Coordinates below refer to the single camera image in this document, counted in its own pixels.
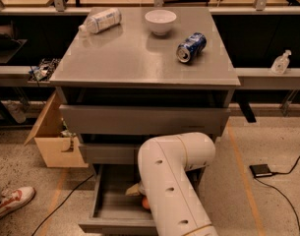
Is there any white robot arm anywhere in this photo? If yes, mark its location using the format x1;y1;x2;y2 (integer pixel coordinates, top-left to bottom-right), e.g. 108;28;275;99
127;132;218;236

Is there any white ceramic bowl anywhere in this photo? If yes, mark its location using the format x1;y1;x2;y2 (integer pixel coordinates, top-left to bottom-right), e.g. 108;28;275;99
145;10;177;35

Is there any orange fruit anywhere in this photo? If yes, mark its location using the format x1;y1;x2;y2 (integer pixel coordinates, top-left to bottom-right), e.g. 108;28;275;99
142;196;150;210

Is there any grey top drawer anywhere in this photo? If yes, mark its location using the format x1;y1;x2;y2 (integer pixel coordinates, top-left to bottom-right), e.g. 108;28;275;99
59;105;230;136

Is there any blue soda can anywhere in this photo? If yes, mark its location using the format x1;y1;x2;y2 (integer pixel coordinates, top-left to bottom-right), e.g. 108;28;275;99
176;32;207;63

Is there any clear hand sanitizer bottle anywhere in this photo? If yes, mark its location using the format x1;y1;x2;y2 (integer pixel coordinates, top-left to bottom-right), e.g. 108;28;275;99
271;50;291;75

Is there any black foot pedal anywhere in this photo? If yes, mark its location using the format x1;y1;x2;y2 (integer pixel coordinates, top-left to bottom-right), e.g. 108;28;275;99
249;164;273;178

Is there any white red sneaker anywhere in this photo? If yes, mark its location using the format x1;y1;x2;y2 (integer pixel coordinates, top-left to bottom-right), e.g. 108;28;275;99
0;187;35;219

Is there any grey middle drawer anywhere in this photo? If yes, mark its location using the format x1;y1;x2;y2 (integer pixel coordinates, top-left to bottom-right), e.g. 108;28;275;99
78;143;215;167

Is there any grey open bottom drawer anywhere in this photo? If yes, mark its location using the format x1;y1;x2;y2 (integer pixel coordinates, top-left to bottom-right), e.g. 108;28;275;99
78;164;207;236

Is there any clear plastic water bottle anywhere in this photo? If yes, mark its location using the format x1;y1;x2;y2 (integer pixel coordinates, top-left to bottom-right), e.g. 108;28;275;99
79;8;122;33

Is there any cardboard box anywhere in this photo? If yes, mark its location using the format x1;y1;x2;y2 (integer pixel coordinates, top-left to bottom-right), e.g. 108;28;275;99
24;91;88;168

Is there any tray of small parts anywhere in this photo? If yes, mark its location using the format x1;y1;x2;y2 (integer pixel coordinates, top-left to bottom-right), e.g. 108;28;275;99
29;58;60;83

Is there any black floor cable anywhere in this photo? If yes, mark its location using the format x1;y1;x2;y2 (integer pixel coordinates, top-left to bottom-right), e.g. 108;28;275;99
30;173;95;236

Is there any grey drawer cabinet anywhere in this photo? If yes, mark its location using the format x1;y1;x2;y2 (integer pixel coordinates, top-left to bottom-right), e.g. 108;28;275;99
49;7;241;169

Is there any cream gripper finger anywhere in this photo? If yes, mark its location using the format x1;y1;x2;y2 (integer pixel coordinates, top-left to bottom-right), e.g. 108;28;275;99
125;184;141;197

